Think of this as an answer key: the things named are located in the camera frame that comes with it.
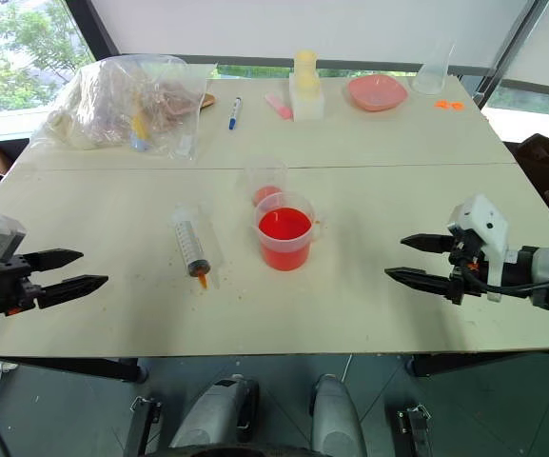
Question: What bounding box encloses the large clear plastic syringe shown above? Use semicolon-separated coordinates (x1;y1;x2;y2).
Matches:
170;203;219;290

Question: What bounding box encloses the white container with yellow sponge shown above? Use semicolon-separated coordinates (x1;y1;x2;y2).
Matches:
288;70;328;123

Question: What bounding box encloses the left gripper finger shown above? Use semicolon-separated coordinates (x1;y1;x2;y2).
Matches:
21;248;85;274
37;274;109;310

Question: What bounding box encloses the pink plastic stick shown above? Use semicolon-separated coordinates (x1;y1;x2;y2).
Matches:
264;92;295;121

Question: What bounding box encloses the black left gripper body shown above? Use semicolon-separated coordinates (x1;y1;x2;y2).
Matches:
0;254;48;318

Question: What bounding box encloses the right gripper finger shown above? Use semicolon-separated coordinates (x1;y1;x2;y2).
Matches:
400;232;455;255
383;267;455;301

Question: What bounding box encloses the yellow blue plastic tube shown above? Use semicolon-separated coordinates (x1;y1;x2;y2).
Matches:
129;93;152;151

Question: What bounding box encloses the clear plastic bag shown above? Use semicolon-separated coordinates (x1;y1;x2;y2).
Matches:
29;53;220;162

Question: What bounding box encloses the black table frame bar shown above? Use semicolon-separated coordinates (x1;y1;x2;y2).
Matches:
0;354;149;385
405;349;549;379

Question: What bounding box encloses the black bracket with metal latch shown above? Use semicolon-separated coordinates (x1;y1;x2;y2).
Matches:
394;403;433;457
122;394;164;457

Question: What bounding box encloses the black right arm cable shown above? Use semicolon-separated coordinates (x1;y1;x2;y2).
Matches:
461;266;549;345

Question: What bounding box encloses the beaker with red liquid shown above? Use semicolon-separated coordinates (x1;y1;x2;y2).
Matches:
254;190;324;273

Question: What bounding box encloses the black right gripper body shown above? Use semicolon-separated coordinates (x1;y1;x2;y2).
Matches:
446;227;490;307

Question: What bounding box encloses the blue white marker pen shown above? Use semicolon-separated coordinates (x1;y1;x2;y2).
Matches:
227;96;244;131

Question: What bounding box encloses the pale yellow plastic bottle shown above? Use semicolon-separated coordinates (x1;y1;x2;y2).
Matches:
293;48;322;97

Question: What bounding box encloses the small clear plastic cup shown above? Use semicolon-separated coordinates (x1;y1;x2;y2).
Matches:
241;158;289;209

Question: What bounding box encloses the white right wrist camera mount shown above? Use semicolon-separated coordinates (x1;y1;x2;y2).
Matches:
446;193;512;304

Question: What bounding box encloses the pink plastic bowl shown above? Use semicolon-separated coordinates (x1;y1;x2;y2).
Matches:
346;73;409;114

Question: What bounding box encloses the grey rounded robot leg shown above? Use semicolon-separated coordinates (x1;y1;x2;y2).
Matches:
308;373;368;457
168;375;262;451

